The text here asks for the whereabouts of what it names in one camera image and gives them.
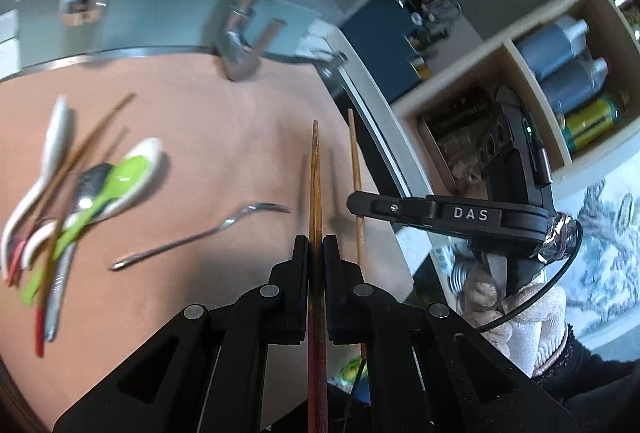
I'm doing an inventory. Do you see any chrome faucet base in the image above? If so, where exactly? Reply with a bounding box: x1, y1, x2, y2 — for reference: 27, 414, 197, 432
214, 0, 303, 82

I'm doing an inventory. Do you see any grey bottle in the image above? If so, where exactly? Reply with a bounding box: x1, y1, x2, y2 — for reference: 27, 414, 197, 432
539, 57, 612, 115
516, 15, 592, 80

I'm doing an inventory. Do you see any wooden shelf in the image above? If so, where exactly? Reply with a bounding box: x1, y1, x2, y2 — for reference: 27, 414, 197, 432
390, 0, 640, 196

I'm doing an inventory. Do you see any metal spoon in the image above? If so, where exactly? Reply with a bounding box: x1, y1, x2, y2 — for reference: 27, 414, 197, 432
44, 162, 114, 343

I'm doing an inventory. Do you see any navy blue box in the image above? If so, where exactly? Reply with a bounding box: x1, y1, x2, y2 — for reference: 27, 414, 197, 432
342, 0, 427, 100

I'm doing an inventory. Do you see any dark jar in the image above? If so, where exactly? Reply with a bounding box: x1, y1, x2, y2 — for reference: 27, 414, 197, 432
428, 85, 497, 145

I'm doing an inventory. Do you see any black cable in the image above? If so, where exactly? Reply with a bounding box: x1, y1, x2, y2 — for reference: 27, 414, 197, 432
464, 217, 584, 335

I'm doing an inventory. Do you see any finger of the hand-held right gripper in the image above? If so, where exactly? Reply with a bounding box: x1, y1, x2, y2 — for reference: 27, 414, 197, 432
347, 190, 437, 229

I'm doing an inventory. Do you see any blue white patterned cloth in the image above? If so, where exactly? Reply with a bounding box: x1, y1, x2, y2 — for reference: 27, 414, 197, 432
545, 177, 640, 341

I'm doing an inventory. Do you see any person's right forearm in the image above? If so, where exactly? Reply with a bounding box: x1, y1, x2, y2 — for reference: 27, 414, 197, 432
530, 323, 640, 433

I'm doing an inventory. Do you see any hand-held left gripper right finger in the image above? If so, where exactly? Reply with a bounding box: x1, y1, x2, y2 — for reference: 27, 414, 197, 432
322, 234, 578, 433

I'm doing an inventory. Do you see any person's right hand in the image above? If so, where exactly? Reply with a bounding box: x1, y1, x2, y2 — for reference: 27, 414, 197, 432
459, 258, 569, 378

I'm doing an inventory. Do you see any plain brown chopstick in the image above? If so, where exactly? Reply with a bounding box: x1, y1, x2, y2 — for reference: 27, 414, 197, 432
27, 92, 137, 236

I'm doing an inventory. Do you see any pink plastic spoon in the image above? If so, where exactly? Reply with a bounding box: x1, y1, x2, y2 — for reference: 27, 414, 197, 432
6, 237, 27, 287

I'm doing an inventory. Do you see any metal fork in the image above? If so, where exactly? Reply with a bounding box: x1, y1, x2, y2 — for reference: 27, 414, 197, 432
109, 202, 292, 272

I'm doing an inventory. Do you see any thin bamboo chopstick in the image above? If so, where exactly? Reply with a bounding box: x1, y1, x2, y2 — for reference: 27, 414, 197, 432
347, 108, 369, 364

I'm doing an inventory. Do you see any green plastic spoon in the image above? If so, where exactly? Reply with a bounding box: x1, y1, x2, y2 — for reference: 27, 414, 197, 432
20, 155, 152, 307

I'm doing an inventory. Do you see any green packet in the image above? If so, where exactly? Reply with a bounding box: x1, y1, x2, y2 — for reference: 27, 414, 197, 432
339, 357, 367, 390

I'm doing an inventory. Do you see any white ceramic spoon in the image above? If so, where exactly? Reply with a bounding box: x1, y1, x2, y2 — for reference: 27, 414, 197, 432
20, 136, 165, 272
0, 94, 70, 282

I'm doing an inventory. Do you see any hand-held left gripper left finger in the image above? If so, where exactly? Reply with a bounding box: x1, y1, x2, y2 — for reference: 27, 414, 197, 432
52, 235, 312, 433

